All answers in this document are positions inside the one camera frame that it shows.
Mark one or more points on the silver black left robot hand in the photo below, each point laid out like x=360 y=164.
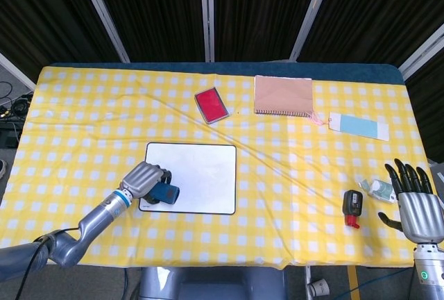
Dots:
x=140 y=178

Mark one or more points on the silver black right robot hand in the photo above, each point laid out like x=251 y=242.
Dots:
x=419 y=213

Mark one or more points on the blue whiteboard eraser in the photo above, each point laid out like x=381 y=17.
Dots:
x=166 y=193

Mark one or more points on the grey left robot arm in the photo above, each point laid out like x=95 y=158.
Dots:
x=97 y=215

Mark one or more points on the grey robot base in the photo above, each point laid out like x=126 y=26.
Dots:
x=208 y=284

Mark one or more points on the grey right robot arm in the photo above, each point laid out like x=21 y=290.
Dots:
x=428 y=272

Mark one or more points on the green white tissue pack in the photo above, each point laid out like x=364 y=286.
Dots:
x=379 y=189

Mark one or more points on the black device red tip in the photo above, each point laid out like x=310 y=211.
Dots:
x=352 y=202

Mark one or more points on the red card case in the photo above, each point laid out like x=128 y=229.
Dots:
x=211 y=105

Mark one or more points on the blue white bookmark pink tassel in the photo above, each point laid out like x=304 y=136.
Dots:
x=357 y=126

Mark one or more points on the white paper cup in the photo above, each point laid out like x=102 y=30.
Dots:
x=319 y=287

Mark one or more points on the yellow white checked tablecloth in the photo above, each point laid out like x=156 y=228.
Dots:
x=277 y=209

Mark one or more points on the brown spiral notebook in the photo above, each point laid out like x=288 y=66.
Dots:
x=282 y=95

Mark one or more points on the white whiteboard black frame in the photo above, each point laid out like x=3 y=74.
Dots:
x=208 y=175

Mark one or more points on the white frame post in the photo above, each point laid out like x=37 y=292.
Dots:
x=421 y=51
x=310 y=15
x=104 y=15
x=14 y=71
x=208 y=15

